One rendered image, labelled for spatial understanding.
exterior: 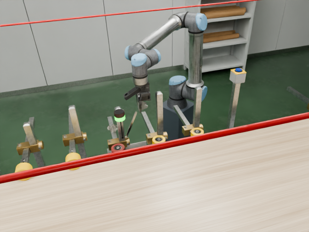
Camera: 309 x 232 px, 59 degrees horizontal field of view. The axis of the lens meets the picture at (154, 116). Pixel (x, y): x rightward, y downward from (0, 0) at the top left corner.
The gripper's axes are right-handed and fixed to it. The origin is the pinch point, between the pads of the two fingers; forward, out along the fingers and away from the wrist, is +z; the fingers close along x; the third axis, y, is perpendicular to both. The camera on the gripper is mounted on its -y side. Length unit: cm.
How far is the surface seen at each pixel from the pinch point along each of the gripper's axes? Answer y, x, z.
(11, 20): -112, 252, -7
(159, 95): 10.6, -12.1, -15.8
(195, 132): 29.9, -22.2, 8.6
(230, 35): 194, 228, 41
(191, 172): 15, -53, 9
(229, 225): 19, -86, 9
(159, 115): 10.3, -12.1, -2.2
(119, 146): -17.1, -20.7, 8.7
